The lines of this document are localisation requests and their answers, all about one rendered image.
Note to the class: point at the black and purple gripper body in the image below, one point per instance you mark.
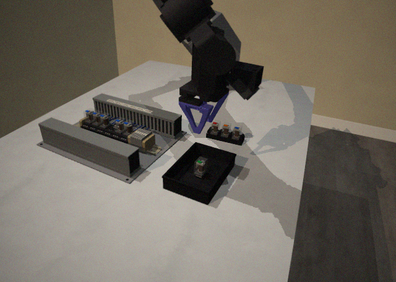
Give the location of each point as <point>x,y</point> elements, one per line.
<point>191,89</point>

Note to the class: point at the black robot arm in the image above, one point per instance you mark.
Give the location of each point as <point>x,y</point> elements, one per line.
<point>190,20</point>

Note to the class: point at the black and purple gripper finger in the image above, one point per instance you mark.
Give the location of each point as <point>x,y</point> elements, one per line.
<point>216,108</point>
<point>205,109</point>

